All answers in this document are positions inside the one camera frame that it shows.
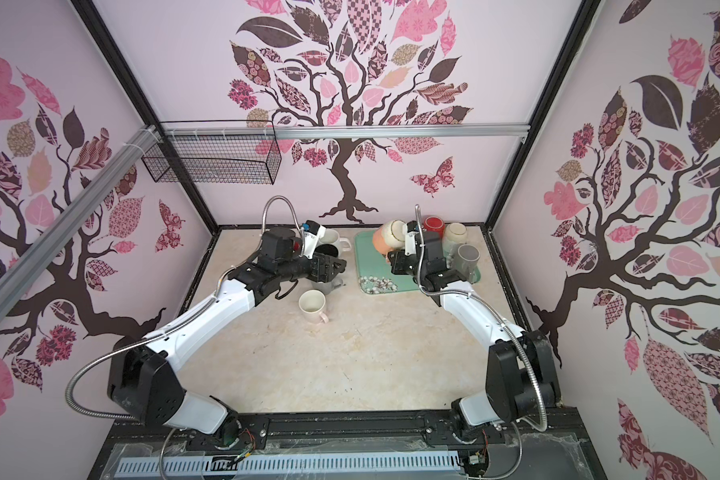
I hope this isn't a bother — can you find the peach and cream mug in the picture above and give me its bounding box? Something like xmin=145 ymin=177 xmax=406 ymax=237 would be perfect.
xmin=372 ymin=219 xmax=407 ymax=256

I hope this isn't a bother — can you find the aluminium rail wall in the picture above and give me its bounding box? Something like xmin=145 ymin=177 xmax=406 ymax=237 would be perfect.
xmin=164 ymin=123 xmax=530 ymax=140
xmin=0 ymin=126 xmax=159 ymax=322

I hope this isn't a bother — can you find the black wire basket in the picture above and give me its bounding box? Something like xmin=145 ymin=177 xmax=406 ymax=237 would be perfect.
xmin=141 ymin=120 xmax=283 ymax=185

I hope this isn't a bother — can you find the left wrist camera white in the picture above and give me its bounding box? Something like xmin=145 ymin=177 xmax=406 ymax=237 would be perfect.
xmin=301 ymin=220 xmax=327 ymax=259

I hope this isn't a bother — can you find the black and white mug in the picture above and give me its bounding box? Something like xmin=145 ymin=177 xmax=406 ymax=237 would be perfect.
xmin=314 ymin=244 xmax=340 ymax=258

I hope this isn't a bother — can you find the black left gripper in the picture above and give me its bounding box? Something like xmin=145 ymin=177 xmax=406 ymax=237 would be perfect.
xmin=278 ymin=250 xmax=346 ymax=283

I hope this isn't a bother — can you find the pale pink mug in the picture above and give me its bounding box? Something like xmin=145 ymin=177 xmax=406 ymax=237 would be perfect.
xmin=298 ymin=290 xmax=329 ymax=324

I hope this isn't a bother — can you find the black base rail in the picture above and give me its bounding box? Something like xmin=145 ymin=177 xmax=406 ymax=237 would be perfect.
xmin=88 ymin=407 xmax=606 ymax=479

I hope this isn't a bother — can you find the aluminium rail left wall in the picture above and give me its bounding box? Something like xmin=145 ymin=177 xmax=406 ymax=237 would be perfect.
xmin=0 ymin=126 xmax=159 ymax=322

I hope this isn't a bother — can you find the black corner frame post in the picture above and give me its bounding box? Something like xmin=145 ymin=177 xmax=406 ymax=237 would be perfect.
xmin=70 ymin=0 xmax=220 ymax=235

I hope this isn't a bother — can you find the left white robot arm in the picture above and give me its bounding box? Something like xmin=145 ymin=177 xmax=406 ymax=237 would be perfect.
xmin=108 ymin=221 xmax=346 ymax=448

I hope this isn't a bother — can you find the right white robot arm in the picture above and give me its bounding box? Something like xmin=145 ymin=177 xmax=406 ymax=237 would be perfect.
xmin=387 ymin=230 xmax=560 ymax=431

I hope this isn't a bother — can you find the dark grey mug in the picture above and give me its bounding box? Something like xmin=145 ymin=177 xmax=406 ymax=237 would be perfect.
xmin=452 ymin=243 xmax=480 ymax=283

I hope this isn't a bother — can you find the black right corner post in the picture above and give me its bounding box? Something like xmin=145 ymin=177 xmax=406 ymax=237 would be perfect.
xmin=483 ymin=0 xmax=603 ymax=232

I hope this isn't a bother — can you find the mint green floral tray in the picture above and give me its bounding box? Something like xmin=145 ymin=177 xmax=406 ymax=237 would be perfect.
xmin=355 ymin=224 xmax=480 ymax=295

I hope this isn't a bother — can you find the aluminium rail back wall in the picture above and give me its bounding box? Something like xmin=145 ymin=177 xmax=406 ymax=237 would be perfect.
xmin=164 ymin=123 xmax=530 ymax=140

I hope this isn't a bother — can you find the cream mug back right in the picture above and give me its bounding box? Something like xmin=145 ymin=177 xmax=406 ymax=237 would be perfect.
xmin=442 ymin=222 xmax=468 ymax=255

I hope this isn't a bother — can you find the white slotted cable duct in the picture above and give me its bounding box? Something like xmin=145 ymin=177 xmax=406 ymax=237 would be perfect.
xmin=114 ymin=451 xmax=461 ymax=479

